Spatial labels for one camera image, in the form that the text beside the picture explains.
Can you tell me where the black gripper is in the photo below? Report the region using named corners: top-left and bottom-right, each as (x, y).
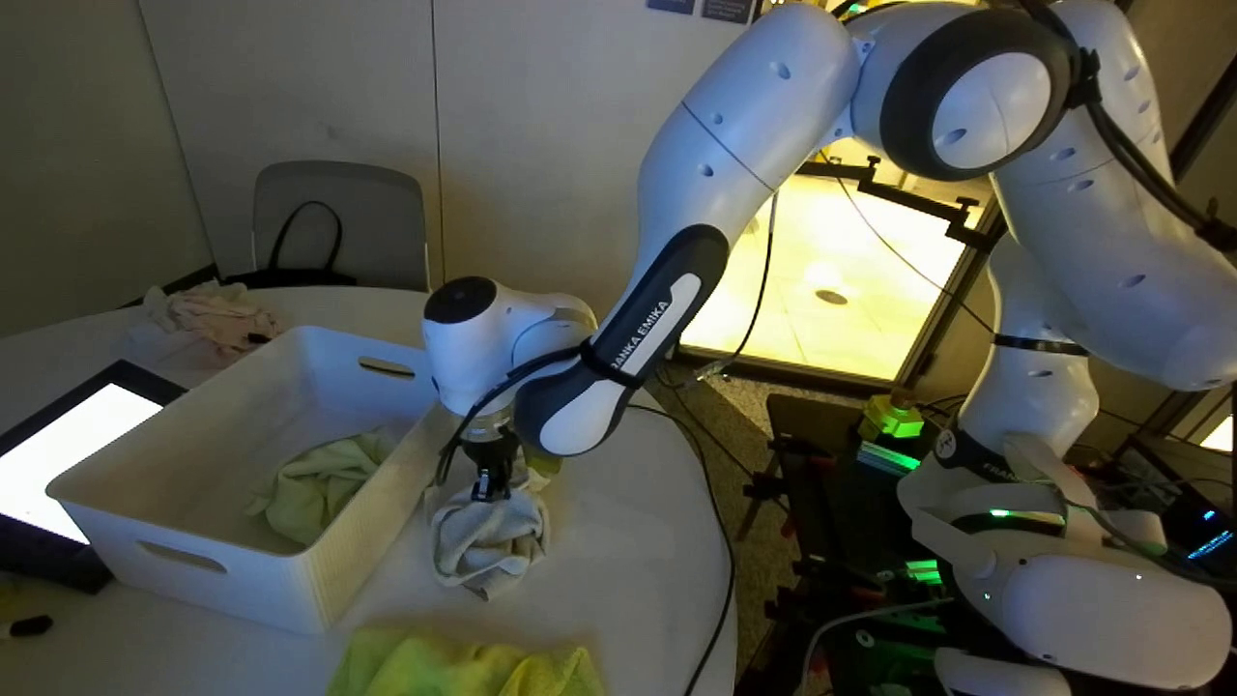
top-left (451, 433), bottom-right (534, 511)

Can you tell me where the white grey towel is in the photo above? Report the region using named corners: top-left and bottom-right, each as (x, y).
top-left (424, 477), bottom-right (558, 603)

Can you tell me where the pale green towel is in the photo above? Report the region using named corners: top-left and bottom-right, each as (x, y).
top-left (248, 433), bottom-right (405, 554)

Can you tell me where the white plastic basket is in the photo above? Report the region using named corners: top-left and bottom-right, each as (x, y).
top-left (47, 322), bottom-right (469, 638)

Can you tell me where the bright yellow towel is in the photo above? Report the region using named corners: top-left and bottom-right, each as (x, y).
top-left (324, 625), bottom-right (611, 696)

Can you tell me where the grey chair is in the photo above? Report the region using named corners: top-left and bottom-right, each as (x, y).
top-left (248, 160), bottom-right (434, 294)

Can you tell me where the pink crumpled cloth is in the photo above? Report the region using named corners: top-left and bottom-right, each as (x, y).
top-left (138, 277), bottom-right (295, 362)

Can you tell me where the black equipment cart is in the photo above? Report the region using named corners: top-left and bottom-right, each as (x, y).
top-left (739, 382), bottom-right (998, 696)

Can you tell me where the black bag strap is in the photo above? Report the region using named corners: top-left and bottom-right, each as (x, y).
top-left (263, 197), bottom-right (348, 281)

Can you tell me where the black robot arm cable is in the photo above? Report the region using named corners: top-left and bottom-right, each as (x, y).
top-left (436, 188), bottom-right (785, 494)

